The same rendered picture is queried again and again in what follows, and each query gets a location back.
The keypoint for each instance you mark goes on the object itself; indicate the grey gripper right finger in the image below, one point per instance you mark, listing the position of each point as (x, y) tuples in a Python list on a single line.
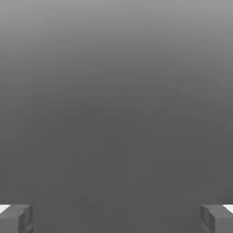
[(220, 220)]

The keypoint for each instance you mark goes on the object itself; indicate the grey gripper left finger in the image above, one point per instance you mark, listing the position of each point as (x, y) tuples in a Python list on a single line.
[(12, 219)]

